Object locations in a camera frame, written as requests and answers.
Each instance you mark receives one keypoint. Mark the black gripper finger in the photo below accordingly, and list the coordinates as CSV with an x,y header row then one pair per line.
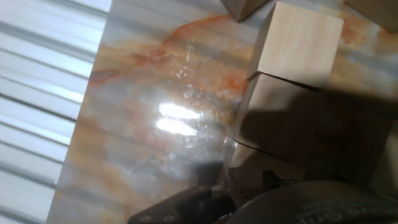
x,y
192,205

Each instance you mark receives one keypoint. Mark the orange grey marble mat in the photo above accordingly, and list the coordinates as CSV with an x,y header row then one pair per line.
x,y
140,109

